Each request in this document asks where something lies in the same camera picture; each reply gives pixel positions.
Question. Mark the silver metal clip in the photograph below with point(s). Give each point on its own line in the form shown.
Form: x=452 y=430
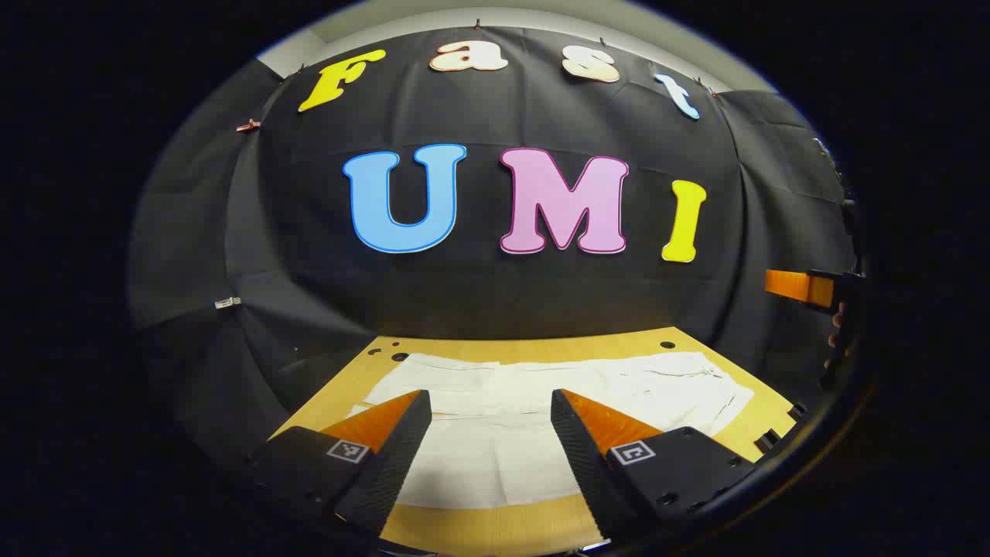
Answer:
x=227 y=302

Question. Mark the white jeans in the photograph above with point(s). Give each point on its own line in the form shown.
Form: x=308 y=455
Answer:
x=495 y=449

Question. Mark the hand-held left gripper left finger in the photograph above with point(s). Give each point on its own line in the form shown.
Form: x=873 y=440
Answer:
x=394 y=456

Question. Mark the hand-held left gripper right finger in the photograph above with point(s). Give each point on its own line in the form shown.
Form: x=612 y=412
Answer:
x=588 y=464

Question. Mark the copper metal clip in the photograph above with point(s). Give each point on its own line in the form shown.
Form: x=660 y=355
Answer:
x=247 y=125

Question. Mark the black table edge bracket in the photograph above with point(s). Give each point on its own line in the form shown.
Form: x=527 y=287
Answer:
x=797 y=411
x=767 y=440

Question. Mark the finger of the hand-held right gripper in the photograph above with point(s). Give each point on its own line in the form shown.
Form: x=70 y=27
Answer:
x=797 y=286

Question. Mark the black backdrop cloth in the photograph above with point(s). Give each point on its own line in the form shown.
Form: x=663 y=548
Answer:
x=479 y=294

